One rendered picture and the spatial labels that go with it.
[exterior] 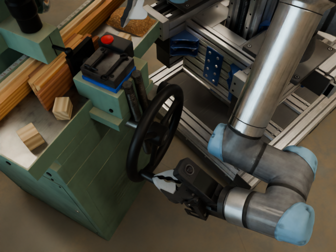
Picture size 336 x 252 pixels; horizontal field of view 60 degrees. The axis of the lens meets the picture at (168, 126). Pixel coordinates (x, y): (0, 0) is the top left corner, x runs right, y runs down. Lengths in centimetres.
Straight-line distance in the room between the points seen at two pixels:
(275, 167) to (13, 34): 67
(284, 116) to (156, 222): 88
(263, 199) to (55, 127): 50
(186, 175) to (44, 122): 38
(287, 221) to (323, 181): 127
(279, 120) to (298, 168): 106
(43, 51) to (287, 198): 63
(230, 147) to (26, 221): 129
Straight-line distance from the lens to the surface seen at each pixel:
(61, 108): 74
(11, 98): 82
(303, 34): 56
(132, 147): 68
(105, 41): 74
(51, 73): 78
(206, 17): 131
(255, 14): 121
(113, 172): 113
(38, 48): 78
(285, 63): 56
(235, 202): 60
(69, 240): 160
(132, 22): 95
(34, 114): 80
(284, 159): 62
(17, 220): 173
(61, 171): 83
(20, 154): 75
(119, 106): 72
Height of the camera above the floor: 149
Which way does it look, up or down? 56 degrees down
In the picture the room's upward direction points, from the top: straight up
